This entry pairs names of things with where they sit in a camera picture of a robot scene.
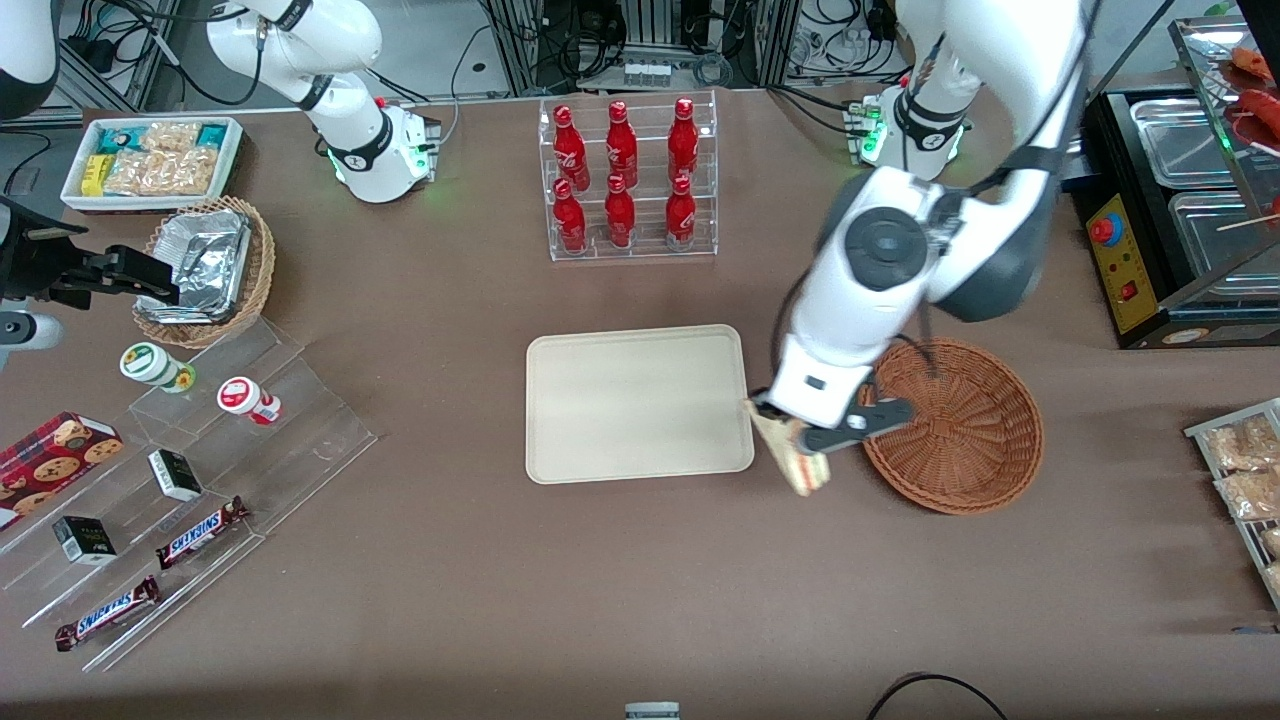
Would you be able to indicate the red sausage in warmer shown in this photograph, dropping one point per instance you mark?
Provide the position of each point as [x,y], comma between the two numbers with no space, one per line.
[1258,65]

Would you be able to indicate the white rectangular snack bin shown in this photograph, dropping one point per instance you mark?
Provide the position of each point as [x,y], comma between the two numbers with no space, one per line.
[70,195]

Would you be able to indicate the stacked aluminium foil containers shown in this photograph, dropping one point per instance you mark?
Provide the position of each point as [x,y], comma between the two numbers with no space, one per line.
[205,260]

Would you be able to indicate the small black box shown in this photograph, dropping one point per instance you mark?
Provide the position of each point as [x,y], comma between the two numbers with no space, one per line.
[85,540]
[175,475]

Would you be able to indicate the light wicker basket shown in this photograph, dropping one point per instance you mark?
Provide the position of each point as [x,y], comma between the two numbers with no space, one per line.
[262,260]

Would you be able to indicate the yellow snack packet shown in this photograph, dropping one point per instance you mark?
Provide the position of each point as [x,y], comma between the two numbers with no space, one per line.
[96,175]

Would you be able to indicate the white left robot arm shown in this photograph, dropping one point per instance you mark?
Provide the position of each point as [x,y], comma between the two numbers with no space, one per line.
[900,250]

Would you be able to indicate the teal snack packet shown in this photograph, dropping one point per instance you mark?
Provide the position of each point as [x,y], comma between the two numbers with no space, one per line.
[120,140]

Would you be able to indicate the black hot food warmer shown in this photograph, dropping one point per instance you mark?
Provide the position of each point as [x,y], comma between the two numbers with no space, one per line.
[1130,280]

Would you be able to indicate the clear bag of crackers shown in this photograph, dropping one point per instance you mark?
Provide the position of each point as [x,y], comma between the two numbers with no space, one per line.
[165,172]

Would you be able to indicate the red chocolate chip cookie box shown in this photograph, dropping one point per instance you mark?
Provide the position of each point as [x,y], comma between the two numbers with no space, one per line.
[50,460]

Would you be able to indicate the green lidded white cup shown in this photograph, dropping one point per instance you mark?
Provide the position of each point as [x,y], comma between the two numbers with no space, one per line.
[148,363]

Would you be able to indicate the clear acrylic bottle rack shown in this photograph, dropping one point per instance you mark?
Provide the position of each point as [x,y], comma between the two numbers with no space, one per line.
[645,215]

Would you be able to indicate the red lidded white cup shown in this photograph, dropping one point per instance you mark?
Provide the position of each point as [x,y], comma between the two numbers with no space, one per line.
[242,396]

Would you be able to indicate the Snickers chocolate bar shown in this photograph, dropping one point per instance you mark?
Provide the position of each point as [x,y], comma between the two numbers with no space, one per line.
[105,613]
[200,533]

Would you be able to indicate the triangle sandwich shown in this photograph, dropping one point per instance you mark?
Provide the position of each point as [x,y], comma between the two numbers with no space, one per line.
[795,465]

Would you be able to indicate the small grey box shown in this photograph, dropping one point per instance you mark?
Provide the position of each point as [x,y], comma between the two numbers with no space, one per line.
[652,711]

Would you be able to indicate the beige plastic tray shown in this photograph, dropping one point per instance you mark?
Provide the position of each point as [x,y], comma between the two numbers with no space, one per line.
[640,405]

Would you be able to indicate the red cola bottle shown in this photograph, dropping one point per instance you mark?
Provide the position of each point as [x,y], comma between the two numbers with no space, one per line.
[570,150]
[681,215]
[620,215]
[683,140]
[570,220]
[621,145]

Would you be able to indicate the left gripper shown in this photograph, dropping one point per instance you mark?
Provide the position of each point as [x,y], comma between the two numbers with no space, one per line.
[769,410]

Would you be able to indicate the clear bag of fried snacks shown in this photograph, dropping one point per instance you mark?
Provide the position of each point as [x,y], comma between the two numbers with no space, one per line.
[1240,445]
[1250,495]

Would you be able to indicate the tray of wrapped pastries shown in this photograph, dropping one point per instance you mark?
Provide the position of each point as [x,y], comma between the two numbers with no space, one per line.
[1200,432]

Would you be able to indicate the clear acrylic stepped shelf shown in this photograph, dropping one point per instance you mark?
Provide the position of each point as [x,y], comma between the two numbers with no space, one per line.
[300,440]

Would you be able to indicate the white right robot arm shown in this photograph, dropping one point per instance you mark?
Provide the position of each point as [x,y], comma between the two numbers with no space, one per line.
[365,150]

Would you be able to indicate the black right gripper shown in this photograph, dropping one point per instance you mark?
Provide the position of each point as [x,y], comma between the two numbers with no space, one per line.
[38,262]

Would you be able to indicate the round brown wicker basket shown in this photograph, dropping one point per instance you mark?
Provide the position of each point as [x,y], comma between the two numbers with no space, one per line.
[960,440]

